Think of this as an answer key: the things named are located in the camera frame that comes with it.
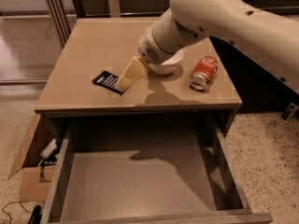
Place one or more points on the white ceramic bowl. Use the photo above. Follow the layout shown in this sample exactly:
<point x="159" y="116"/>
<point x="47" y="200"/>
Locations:
<point x="169" y="66"/>

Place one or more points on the wooden metal frame bench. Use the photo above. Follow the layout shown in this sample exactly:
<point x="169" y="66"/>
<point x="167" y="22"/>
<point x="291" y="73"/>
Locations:
<point x="93" y="0"/>

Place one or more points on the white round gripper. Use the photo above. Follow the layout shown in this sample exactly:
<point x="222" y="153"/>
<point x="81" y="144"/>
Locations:
<point x="149" y="50"/>

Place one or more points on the beige cabinet with glass top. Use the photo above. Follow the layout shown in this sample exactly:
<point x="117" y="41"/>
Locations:
<point x="96" y="45"/>

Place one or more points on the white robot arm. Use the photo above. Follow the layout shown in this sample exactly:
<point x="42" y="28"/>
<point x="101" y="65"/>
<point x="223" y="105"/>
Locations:
<point x="270" y="40"/>

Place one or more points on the white bottle in box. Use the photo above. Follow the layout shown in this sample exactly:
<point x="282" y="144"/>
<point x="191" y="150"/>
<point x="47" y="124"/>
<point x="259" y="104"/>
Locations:
<point x="50" y="148"/>

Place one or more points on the black device on floor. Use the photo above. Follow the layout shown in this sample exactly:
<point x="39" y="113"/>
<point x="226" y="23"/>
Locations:
<point x="35" y="216"/>

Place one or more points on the open grey wooden drawer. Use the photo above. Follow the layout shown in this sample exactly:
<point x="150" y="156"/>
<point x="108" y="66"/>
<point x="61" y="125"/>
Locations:
<point x="121" y="172"/>

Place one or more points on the dark blue rxbar wrapper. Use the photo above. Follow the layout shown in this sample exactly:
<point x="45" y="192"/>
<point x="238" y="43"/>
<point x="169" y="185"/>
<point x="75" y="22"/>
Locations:
<point x="107" y="80"/>

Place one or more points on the brown cardboard box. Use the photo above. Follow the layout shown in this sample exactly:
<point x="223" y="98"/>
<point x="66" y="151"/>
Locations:
<point x="35" y="180"/>

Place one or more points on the orange soda can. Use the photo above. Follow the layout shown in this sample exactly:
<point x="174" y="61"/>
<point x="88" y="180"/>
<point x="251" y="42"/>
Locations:
<point x="204" y="73"/>

